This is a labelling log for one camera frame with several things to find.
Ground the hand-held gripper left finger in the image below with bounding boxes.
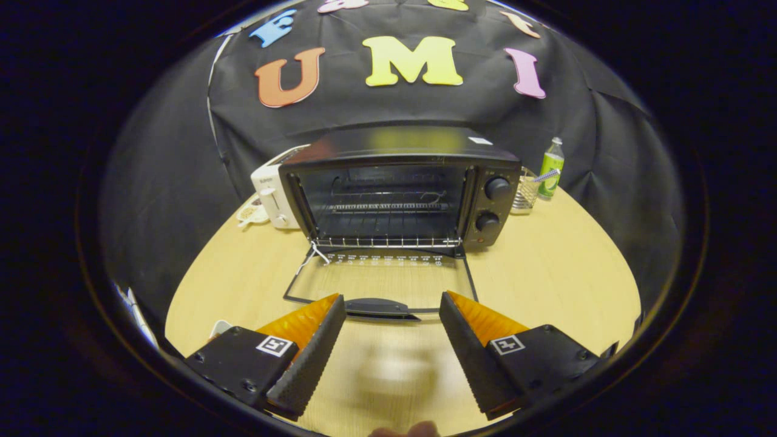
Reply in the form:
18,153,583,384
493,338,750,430
184,293,347,421

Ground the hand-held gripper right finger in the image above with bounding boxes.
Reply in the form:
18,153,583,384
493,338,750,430
439,290,620,421

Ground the black toaster oven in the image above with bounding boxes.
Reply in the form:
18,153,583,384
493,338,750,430
279,126,523,321

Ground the white slot toaster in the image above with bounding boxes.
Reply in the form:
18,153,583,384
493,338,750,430
251,144,311,230

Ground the small white saucer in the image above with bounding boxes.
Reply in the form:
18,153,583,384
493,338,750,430
236,203,271,228

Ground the clear ribbed glass cup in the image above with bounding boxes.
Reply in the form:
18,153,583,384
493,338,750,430
511,167,541,215

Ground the green label plastic bottle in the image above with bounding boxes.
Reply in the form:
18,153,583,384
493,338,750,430
538,137,565,200

